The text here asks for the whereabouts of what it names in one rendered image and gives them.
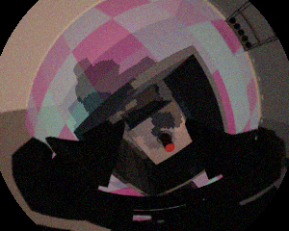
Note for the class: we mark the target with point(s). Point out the red peg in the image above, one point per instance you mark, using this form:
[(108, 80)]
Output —
[(169, 146)]

